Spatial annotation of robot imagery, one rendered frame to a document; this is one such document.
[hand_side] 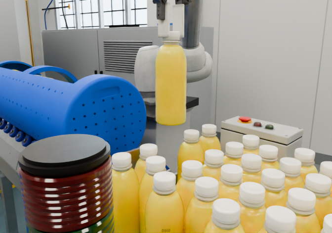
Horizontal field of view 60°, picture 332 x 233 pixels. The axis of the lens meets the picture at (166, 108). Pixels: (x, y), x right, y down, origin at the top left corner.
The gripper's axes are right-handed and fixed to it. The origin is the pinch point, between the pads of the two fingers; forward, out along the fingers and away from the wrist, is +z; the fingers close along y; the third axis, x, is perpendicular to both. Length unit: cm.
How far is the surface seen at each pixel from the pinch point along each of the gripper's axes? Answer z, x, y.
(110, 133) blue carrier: 30.7, -22.8, 1.6
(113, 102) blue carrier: 21.6, -22.8, 0.3
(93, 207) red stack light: 14.7, 29.4, 37.6
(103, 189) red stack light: 13.8, 29.3, 36.7
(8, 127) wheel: 40, -85, 12
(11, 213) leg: 97, -114, 8
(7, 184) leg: 80, -114, 8
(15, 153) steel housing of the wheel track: 48, -73, 14
